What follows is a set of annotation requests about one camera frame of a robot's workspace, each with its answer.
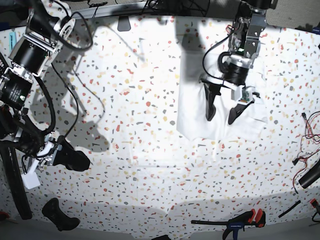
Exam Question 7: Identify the terrazzo patterned tablecloth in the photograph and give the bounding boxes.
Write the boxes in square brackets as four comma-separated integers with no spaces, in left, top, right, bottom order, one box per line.
[27,16,320,239]

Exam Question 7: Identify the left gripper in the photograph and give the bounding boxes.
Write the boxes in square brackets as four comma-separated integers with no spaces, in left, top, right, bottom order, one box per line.
[199,74,259,125]

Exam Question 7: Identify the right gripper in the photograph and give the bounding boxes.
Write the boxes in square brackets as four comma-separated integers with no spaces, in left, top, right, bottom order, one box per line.
[20,134,90,189]

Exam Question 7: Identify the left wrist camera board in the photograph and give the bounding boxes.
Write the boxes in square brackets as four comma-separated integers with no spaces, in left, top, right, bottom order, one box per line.
[239,87,253,104]

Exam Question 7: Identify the black orange bar clamp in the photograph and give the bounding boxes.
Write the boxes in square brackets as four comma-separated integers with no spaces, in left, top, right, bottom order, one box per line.
[190,208,266,240]

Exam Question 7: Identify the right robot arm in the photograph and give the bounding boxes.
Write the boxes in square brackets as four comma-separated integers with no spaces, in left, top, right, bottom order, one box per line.
[0,0,93,190]

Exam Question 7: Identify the black cylinder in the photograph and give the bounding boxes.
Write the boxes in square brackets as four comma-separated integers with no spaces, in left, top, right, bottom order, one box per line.
[298,162,320,189]

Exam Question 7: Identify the red black wire bundle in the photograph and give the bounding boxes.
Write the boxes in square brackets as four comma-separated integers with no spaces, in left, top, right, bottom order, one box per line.
[291,112,320,187]

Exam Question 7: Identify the blue highlighter marker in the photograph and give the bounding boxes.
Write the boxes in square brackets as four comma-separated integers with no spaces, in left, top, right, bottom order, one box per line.
[9,31,17,52]

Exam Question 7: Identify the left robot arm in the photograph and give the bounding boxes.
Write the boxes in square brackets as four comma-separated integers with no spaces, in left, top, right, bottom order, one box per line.
[199,0,278,125]

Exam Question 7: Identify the white T-shirt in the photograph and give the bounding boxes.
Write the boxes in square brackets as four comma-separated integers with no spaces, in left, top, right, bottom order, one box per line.
[176,51,268,141]

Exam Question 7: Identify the small orange black clip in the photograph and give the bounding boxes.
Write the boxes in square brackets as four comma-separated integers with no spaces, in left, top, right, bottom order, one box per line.
[310,198,318,207]

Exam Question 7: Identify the long black tube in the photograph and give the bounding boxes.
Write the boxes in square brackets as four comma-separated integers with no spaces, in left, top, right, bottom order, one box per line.
[0,146,33,220]

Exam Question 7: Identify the small black rod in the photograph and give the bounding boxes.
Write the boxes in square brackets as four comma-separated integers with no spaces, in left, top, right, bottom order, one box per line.
[278,200,301,218]

